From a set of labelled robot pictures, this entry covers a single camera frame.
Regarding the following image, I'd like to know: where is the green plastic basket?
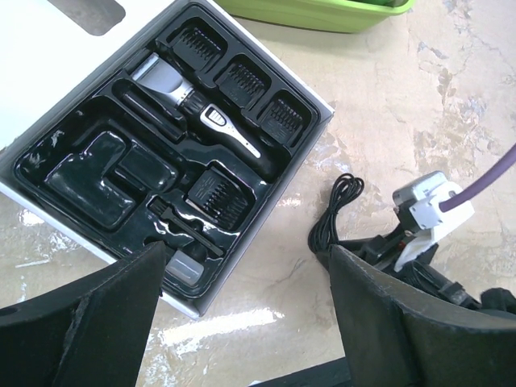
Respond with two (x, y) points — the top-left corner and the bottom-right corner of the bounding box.
(218, 0), (414, 33)

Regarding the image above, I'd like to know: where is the black comb guard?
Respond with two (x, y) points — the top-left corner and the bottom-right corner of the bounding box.
(216, 62), (266, 107)
(261, 98), (303, 144)

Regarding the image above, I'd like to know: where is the clear oil bottle in tray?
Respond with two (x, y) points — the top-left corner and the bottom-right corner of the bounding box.
(166, 250), (204, 286)

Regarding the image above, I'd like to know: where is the comb guard in tray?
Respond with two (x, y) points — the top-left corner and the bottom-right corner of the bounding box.
(187, 169), (250, 231)
(172, 27), (224, 70)

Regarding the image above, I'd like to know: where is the black cleaning brush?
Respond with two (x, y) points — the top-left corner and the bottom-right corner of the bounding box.
(148, 198), (224, 257)

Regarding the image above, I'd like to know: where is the black silver hair clipper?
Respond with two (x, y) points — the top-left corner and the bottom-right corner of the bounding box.
(131, 53), (278, 181)

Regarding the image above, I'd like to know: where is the white clipper kit box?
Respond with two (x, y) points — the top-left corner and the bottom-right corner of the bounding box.
(1, 1), (334, 318)

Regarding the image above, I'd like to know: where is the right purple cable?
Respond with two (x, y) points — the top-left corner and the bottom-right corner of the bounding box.
(439, 143), (516, 214)

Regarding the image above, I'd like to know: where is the black charging cable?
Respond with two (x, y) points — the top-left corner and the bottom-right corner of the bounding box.
(308, 173), (366, 267)

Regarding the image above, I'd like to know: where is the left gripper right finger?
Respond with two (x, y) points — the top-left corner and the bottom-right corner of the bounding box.
(329, 246), (515, 386)

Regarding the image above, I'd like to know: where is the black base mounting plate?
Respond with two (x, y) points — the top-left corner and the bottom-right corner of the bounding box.
(250, 357), (353, 387)

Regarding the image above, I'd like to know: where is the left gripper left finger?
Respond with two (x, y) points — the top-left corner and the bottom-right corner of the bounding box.
(1, 243), (166, 386)

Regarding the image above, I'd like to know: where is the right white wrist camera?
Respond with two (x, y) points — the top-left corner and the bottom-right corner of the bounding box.
(393, 171), (474, 273)

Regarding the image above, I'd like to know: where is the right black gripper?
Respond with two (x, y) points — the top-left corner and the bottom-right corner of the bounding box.
(339, 226), (515, 314)

